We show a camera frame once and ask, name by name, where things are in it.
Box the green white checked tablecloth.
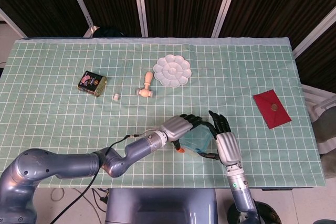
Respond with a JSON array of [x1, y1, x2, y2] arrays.
[[0, 36, 326, 189]]

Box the black gold luncheon meat tin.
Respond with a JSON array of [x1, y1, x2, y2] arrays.
[[77, 70, 108, 98]]

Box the white metal rack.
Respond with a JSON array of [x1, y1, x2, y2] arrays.
[[301, 84, 336, 121]]

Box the white flower-shaped paint palette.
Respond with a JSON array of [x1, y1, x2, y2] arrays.
[[153, 54, 192, 88]]

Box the clear blue plastic tray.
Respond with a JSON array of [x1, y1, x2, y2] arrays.
[[180, 125, 214, 158]]

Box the tangled floor cables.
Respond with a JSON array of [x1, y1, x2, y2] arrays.
[[49, 187, 110, 224]]

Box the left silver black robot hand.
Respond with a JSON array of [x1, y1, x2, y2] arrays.
[[159, 113, 204, 154]]

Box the black object behind table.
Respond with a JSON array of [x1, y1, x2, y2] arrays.
[[93, 26, 126, 38]]

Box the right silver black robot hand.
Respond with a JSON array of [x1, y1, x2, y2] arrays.
[[201, 110, 243, 167]]

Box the red envelope with gold seal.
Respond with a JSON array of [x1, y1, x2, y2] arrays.
[[253, 89, 293, 130]]

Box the black trash bin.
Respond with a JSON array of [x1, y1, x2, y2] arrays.
[[227, 201, 282, 224]]

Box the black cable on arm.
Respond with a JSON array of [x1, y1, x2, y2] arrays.
[[49, 132, 161, 224]]

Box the small wooden mallet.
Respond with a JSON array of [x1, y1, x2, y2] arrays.
[[135, 71, 155, 98]]

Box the clear test tube white cap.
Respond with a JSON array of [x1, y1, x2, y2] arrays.
[[113, 60, 130, 102]]

